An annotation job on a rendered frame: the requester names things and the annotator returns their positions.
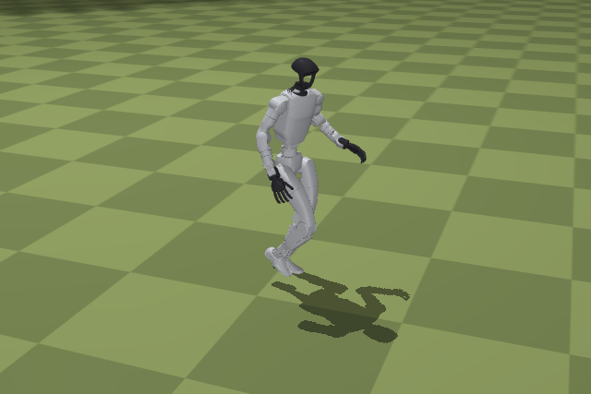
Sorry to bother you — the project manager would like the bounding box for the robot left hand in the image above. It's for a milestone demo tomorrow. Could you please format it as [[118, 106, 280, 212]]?
[[338, 137, 367, 163]]

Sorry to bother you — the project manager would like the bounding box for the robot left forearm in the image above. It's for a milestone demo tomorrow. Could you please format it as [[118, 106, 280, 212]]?
[[320, 116, 345, 148]]

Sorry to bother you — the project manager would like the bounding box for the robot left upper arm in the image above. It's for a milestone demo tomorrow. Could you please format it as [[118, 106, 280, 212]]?
[[311, 89, 325, 127]]

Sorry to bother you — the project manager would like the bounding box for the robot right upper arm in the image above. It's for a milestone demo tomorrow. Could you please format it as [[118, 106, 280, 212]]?
[[256, 95, 289, 144]]

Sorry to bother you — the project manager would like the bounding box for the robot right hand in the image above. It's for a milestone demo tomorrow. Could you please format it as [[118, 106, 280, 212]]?
[[268, 166, 294, 203]]

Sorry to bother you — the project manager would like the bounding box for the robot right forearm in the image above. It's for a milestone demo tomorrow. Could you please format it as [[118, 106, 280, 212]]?
[[257, 132, 276, 177]]

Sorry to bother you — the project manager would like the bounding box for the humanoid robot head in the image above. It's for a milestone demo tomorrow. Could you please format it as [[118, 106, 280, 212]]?
[[287, 57, 319, 96]]

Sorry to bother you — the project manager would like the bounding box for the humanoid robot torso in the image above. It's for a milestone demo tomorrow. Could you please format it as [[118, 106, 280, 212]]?
[[273, 88, 317, 173]]

